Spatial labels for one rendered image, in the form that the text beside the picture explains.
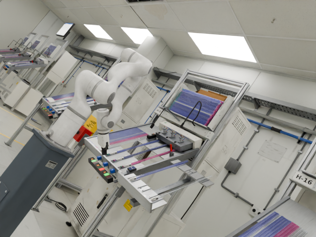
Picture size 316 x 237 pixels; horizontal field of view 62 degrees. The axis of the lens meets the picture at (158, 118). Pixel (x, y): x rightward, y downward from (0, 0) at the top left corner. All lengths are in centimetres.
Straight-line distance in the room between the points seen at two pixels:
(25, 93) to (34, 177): 490
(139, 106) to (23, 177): 228
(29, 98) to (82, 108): 496
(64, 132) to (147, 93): 220
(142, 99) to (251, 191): 177
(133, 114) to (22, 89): 335
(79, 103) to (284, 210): 126
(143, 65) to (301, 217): 123
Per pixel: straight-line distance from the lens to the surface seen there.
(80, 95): 145
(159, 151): 213
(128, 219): 209
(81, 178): 349
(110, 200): 183
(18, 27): 1030
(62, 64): 638
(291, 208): 175
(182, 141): 215
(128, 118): 343
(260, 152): 366
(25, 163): 147
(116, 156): 206
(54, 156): 144
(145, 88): 346
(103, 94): 140
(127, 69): 160
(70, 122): 142
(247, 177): 358
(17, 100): 632
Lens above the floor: 94
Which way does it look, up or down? 7 degrees up
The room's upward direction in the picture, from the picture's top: 36 degrees clockwise
